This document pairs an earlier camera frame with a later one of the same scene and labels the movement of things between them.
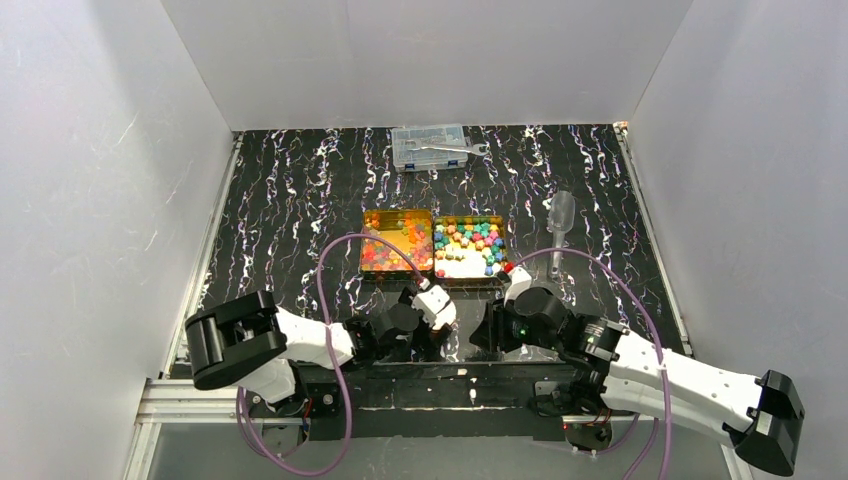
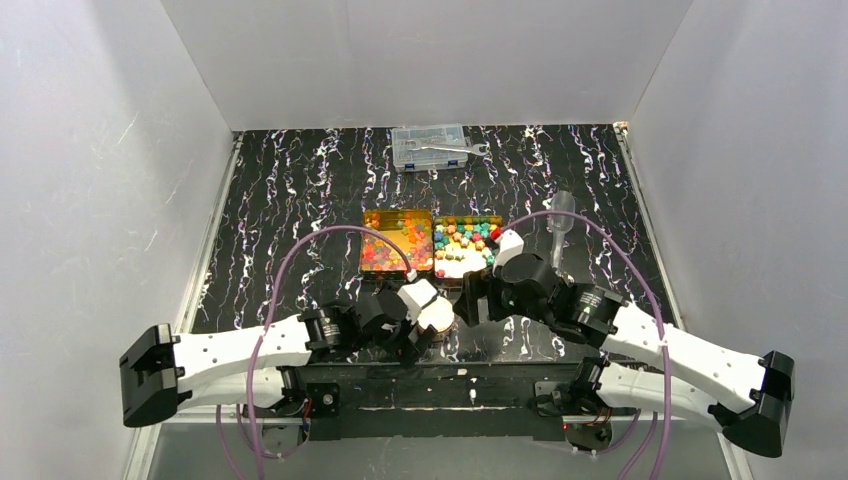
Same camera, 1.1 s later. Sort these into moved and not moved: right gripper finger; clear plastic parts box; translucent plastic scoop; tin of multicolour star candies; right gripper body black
Moved: right gripper body black; right gripper finger
Not moved: translucent plastic scoop; tin of multicolour star candies; clear plastic parts box
